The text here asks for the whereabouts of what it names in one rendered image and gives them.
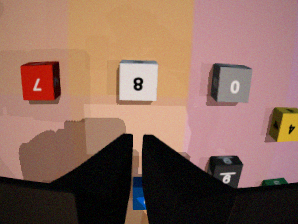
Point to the green block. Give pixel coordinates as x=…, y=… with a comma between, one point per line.
x=275, y=181

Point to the red block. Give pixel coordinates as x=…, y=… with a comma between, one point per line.
x=41, y=81

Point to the yellow block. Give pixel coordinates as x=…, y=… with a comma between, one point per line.
x=284, y=125

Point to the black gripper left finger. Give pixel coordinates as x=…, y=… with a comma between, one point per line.
x=97, y=192

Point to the black block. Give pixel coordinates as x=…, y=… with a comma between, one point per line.
x=227, y=169

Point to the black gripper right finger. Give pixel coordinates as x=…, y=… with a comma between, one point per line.
x=178, y=192

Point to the blue block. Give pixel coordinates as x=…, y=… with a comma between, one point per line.
x=138, y=200

